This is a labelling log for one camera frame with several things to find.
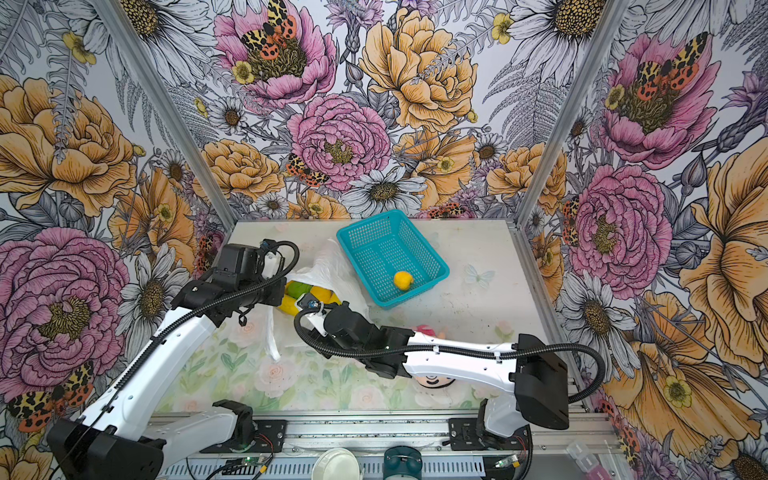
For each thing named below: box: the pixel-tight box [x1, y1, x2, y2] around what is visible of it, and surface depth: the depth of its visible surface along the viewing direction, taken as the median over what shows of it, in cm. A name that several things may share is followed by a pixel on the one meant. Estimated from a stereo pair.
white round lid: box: [311, 448, 360, 480], surface depth 71 cm
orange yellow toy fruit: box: [394, 271, 414, 291], surface depth 101 cm
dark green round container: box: [383, 445, 423, 480], surface depth 65 cm
